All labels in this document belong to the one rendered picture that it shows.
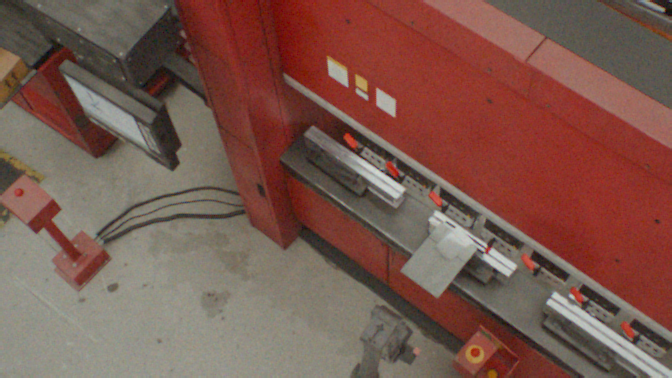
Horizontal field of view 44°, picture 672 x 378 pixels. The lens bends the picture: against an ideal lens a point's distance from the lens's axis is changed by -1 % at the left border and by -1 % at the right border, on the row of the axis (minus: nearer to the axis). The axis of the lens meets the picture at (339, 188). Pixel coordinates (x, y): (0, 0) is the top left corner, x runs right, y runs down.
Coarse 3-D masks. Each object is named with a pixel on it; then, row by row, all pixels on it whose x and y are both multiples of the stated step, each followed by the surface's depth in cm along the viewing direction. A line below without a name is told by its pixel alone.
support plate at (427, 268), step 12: (444, 228) 329; (432, 240) 327; (420, 252) 325; (432, 252) 325; (468, 252) 324; (408, 264) 323; (420, 264) 323; (432, 264) 323; (444, 264) 322; (456, 264) 322; (408, 276) 321; (420, 276) 321; (432, 276) 320; (444, 276) 320; (432, 288) 318; (444, 288) 318
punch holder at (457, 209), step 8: (440, 192) 303; (448, 192) 299; (448, 200) 304; (456, 200) 299; (440, 208) 313; (448, 208) 308; (456, 208) 304; (464, 208) 300; (472, 208) 296; (456, 216) 309; (464, 216) 304; (472, 216) 301; (464, 224) 309
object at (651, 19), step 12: (600, 0) 413; (612, 0) 409; (624, 0) 403; (636, 0) 405; (648, 0) 407; (660, 0) 406; (624, 12) 409; (636, 12) 405; (648, 12) 400; (660, 12) 400; (648, 24) 406; (660, 24) 401
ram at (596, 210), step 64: (320, 0) 257; (320, 64) 291; (384, 64) 260; (448, 64) 236; (384, 128) 295; (448, 128) 264; (512, 128) 238; (576, 128) 217; (512, 192) 267; (576, 192) 241; (640, 192) 219; (576, 256) 270; (640, 256) 243; (640, 320) 273
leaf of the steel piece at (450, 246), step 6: (450, 234) 328; (444, 240) 327; (450, 240) 327; (456, 240) 327; (438, 246) 326; (444, 246) 326; (450, 246) 326; (456, 246) 325; (462, 246) 325; (444, 252) 324; (450, 252) 324; (456, 252) 324; (450, 258) 323
